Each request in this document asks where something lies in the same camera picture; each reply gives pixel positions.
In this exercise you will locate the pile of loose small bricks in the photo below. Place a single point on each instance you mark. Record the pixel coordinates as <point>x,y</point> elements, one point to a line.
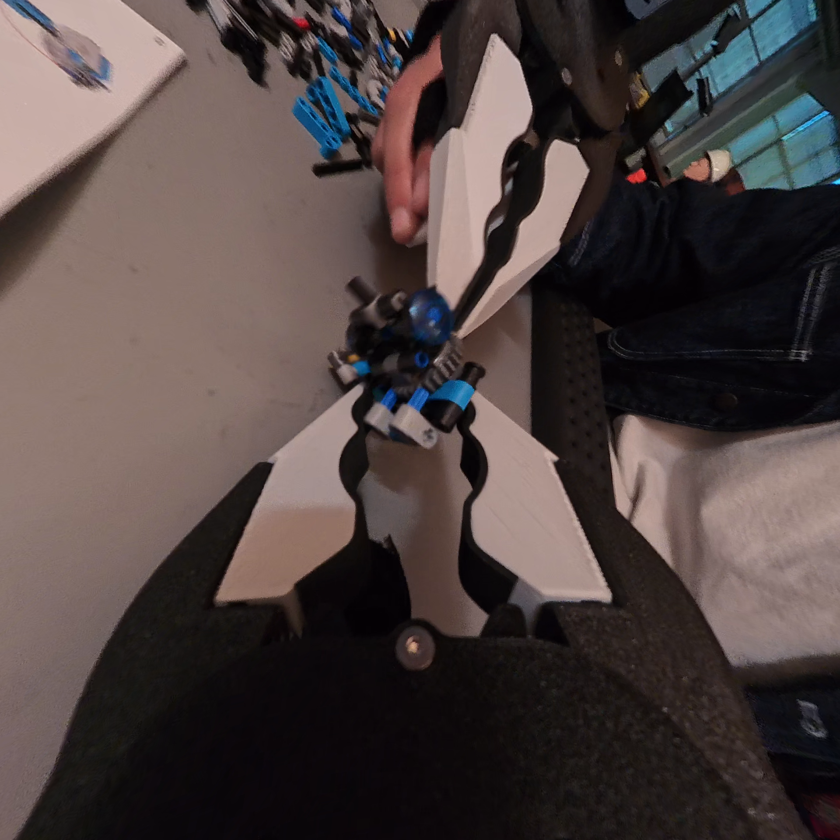
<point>315,66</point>

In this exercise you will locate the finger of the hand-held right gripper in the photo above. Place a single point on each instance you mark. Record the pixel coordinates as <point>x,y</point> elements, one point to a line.
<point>538,223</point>
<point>473,171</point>

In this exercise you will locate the grey desk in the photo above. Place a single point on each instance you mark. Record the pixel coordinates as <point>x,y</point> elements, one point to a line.
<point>158,328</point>

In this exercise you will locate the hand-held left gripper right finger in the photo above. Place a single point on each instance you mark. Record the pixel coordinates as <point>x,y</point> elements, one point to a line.
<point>538,525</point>

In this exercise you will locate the blue beam with black pins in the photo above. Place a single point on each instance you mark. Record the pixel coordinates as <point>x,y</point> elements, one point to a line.
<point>427,400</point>

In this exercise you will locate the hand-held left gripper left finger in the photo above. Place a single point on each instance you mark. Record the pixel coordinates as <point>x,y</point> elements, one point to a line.
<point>295,525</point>

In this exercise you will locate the large window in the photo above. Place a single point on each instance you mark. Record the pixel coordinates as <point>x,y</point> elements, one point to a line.
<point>761,92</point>

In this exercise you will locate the open instruction booklet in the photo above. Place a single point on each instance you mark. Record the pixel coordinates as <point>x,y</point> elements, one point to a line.
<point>59,79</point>

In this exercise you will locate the black grey gear assembly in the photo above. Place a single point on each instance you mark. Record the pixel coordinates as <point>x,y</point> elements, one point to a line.
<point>407,328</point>

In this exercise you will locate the person's light trousers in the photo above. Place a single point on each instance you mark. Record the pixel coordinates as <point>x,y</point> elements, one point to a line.
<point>735,525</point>

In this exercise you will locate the person's right hand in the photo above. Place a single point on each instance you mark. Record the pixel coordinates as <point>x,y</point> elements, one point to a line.
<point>400,158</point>

